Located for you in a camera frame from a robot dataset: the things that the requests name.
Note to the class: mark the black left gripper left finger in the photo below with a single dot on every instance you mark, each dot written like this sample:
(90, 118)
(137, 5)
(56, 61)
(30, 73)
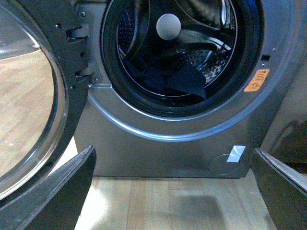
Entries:
(57, 201)

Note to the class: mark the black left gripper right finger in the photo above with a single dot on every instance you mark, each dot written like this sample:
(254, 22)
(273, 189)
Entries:
(283, 189)

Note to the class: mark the dark navy mesh garment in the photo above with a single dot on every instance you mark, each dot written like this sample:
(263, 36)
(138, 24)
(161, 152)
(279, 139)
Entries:
(160, 77)

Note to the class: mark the grey front-load washing machine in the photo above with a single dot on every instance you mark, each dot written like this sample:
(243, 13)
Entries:
(140, 134)

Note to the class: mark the washing machine round door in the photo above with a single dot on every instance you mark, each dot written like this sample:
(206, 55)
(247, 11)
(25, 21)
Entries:
(44, 79)

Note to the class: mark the white tape strip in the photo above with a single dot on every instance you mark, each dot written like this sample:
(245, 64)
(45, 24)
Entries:
(236, 154)

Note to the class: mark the orange warning sticker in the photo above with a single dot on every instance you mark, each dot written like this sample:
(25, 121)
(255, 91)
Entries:
(257, 81)

